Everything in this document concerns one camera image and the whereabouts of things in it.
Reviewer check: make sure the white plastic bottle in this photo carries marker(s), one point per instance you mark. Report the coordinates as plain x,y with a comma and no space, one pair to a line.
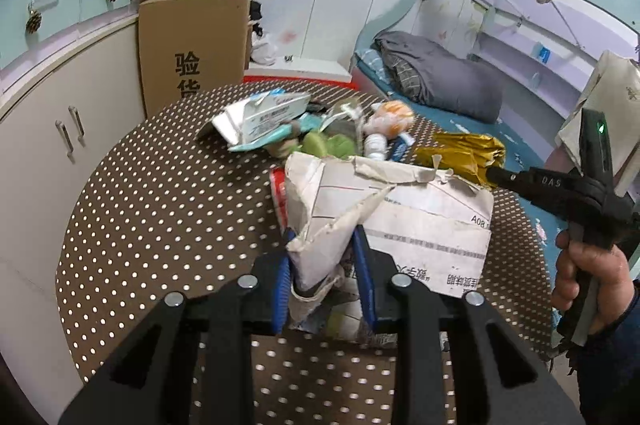
375,146

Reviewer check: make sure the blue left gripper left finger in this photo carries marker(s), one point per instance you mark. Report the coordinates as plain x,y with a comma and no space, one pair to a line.
281,284

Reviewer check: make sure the hanging cream shirt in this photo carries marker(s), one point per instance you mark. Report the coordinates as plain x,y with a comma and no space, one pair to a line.
613,89

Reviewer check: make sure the gold foil wrapper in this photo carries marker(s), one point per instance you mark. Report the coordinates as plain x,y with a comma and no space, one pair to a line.
468,155

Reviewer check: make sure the torn white cardboard box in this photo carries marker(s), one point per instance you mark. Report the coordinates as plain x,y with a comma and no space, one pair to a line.
434,224

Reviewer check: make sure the blue white toothpaste tube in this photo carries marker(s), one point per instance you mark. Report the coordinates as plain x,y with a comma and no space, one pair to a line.
400,146

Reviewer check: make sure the large brown cardboard box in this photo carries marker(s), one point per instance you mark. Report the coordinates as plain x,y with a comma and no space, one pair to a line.
190,46

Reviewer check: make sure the clear crumpled plastic wrapper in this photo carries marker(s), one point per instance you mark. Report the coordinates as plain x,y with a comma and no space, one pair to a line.
345,117

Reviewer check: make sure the folded grey quilt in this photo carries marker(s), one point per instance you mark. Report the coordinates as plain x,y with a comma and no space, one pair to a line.
427,74

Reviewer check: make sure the white blue toothpaste box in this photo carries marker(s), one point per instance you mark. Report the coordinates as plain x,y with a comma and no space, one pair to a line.
245,121

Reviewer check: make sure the red storage bench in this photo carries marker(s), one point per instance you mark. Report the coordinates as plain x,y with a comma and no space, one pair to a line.
313,81

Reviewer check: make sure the dark blue sleeve forearm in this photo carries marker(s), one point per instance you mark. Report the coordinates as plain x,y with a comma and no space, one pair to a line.
608,371

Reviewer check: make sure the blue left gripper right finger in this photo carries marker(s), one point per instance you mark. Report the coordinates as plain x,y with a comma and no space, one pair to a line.
360,254

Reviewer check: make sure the brown polka dot tablecloth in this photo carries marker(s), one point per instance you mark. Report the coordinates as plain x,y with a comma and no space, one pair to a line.
164,213

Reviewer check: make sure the teal toothbrush package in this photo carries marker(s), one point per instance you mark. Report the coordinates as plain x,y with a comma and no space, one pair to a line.
286,131

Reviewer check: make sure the orange white snack bag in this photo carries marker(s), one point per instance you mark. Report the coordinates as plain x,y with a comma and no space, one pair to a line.
390,119

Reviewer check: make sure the green crumpled wrapper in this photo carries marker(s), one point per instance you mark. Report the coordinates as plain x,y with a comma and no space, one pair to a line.
318,144

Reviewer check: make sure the white cabinet with handles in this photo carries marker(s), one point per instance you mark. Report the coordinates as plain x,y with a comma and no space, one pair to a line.
55,128

